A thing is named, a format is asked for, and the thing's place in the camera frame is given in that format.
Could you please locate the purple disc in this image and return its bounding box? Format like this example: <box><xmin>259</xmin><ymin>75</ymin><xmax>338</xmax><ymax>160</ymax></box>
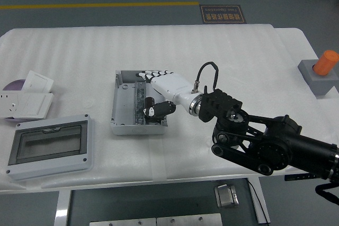
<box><xmin>2</xmin><ymin>79</ymin><xmax>26</xmax><ymax>91</ymax></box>

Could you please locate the black cylindrical battery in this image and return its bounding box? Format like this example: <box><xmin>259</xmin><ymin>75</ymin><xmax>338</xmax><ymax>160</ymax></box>
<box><xmin>144</xmin><ymin>97</ymin><xmax>156</xmax><ymax>111</ymax></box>

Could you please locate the open grey junction box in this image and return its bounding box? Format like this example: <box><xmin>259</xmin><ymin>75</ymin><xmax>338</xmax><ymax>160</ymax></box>
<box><xmin>110</xmin><ymin>69</ymin><xmax>168</xmax><ymax>135</ymax></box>

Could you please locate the white table leg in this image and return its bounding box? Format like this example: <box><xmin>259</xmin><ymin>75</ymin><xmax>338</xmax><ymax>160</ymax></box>
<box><xmin>54</xmin><ymin>190</ymin><xmax>72</xmax><ymax>226</ymax></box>
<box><xmin>247</xmin><ymin>177</ymin><xmax>271</xmax><ymax>224</ymax></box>

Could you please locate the grey enclosure with tinted window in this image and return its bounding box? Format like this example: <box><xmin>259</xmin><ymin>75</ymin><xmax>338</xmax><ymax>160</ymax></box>
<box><xmin>5</xmin><ymin>114</ymin><xmax>95</xmax><ymax>182</ymax></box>

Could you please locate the white switch panel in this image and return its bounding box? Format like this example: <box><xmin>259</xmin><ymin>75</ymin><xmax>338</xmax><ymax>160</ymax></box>
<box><xmin>18</xmin><ymin>92</ymin><xmax>55</xmax><ymax>120</ymax></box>
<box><xmin>21</xmin><ymin>70</ymin><xmax>55</xmax><ymax>93</ymax></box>

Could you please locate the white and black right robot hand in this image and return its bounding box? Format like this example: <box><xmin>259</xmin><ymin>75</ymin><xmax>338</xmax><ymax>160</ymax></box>
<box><xmin>135</xmin><ymin>69</ymin><xmax>199</xmax><ymax>119</ymax></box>

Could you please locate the white wall socket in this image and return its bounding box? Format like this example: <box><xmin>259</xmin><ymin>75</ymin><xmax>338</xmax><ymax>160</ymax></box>
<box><xmin>0</xmin><ymin>91</ymin><xmax>23</xmax><ymax>118</ymax></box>

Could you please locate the black thin cable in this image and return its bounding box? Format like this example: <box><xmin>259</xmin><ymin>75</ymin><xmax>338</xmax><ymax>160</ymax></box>
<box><xmin>247</xmin><ymin>179</ymin><xmax>268</xmax><ymax>224</ymax></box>

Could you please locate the grey block holder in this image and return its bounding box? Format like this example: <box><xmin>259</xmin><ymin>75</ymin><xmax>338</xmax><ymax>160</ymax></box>
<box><xmin>298</xmin><ymin>59</ymin><xmax>339</xmax><ymax>100</ymax></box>

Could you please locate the silver metal floor plate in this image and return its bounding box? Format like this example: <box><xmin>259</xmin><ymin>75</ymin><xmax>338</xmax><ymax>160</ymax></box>
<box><xmin>156</xmin><ymin>213</ymin><xmax>224</xmax><ymax>226</ymax></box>
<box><xmin>89</xmin><ymin>217</ymin><xmax>157</xmax><ymax>226</ymax></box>

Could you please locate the orange cylinder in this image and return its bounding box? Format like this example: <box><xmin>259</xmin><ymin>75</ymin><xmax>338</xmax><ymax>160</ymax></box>
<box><xmin>314</xmin><ymin>49</ymin><xmax>339</xmax><ymax>76</ymax></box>

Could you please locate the white foam mat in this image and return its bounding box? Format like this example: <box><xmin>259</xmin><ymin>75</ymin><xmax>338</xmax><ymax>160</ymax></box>
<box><xmin>0</xmin><ymin>23</ymin><xmax>337</xmax><ymax>191</ymax></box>

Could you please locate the black floor sign orange text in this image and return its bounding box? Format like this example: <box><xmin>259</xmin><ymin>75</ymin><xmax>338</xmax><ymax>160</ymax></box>
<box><xmin>199</xmin><ymin>4</ymin><xmax>247</xmax><ymax>24</ymax></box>

